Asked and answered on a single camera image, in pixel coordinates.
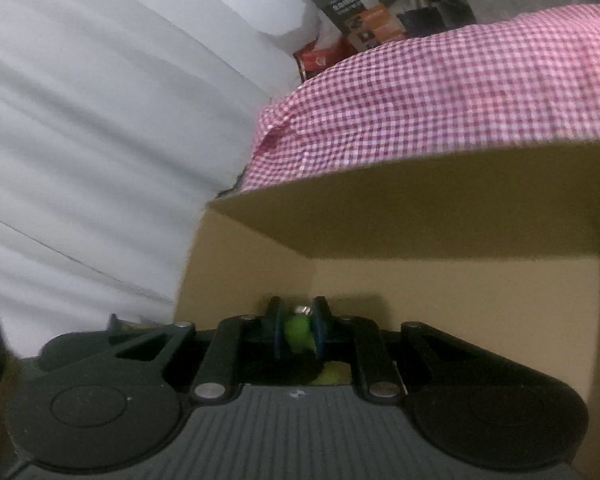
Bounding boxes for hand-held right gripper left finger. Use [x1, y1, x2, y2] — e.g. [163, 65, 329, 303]
[106, 296, 286, 406]

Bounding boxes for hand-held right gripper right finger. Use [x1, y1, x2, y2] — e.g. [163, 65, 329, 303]
[310, 296, 491, 406]

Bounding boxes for green tube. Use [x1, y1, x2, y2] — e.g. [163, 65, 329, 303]
[282, 311, 353, 387]

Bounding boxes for cardboard box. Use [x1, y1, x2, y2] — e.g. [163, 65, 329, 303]
[172, 137, 600, 466]

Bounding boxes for white cloth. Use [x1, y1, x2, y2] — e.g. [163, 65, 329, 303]
[0, 0, 322, 356]

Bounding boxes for pink checked cloth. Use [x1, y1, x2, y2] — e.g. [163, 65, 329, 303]
[240, 2, 600, 193]

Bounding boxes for red carton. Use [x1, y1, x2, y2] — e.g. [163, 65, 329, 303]
[293, 35, 355, 84]

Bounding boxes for printed appliance carton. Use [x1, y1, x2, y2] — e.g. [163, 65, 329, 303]
[284, 0, 479, 54]

